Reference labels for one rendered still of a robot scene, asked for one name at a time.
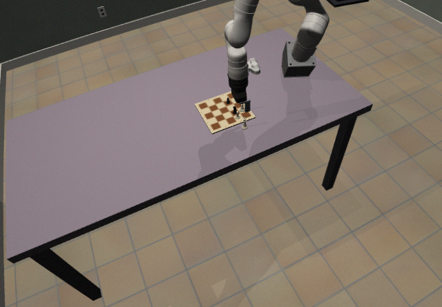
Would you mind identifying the brown and cream chessboard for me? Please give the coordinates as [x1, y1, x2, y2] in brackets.
[195, 92, 256, 134]

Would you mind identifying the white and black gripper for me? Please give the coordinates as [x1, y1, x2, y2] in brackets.
[227, 58, 260, 112]

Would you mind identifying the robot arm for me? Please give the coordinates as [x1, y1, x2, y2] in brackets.
[224, 0, 329, 68]

